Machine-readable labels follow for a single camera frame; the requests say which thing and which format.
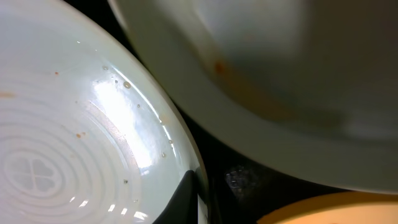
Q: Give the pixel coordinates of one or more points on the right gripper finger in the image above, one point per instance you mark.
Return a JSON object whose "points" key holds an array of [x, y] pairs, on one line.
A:
{"points": [[183, 206]]}

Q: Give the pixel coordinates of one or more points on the pale blue plate front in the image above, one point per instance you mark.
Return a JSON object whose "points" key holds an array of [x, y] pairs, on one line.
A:
{"points": [[87, 134]]}

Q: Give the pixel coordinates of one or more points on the pale blue plate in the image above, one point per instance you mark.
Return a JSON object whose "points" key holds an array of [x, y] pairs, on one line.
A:
{"points": [[87, 134], [304, 87]]}

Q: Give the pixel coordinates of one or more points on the pale blue plate back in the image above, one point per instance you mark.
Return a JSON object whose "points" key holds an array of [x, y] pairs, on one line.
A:
{"points": [[304, 87]]}

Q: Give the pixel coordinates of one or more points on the round black serving tray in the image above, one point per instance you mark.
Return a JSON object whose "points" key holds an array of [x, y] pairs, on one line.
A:
{"points": [[242, 190]]}

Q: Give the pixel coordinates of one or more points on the yellow plate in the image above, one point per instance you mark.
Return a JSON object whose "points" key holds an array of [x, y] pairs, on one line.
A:
{"points": [[338, 208]]}

